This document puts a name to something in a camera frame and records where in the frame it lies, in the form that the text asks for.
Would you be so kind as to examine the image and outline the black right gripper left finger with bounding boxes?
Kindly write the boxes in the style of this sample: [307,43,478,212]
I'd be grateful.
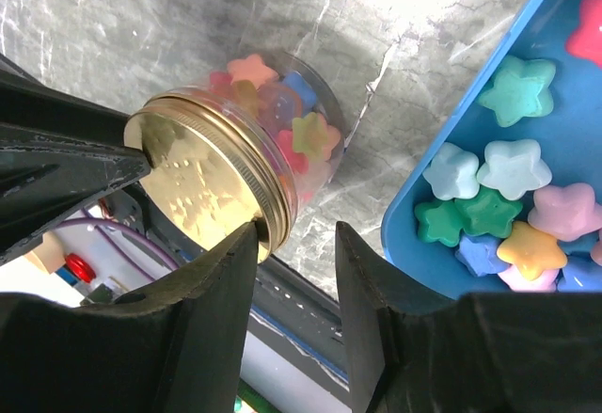
[1,223,259,412]

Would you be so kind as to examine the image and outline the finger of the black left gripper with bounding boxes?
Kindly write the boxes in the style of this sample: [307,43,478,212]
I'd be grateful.
[1,57,151,262]

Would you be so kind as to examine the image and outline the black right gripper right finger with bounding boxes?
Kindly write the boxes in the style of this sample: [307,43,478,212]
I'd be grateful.
[335,222,601,412]

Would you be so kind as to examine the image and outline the gold jar lid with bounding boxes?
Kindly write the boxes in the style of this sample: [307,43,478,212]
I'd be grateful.
[124,90,298,262]

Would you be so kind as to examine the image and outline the clear glass jar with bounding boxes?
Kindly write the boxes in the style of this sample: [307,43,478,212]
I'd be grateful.
[192,50,345,208]

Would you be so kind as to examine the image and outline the blue tray of star candies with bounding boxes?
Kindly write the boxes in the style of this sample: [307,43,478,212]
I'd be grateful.
[381,0,601,298]

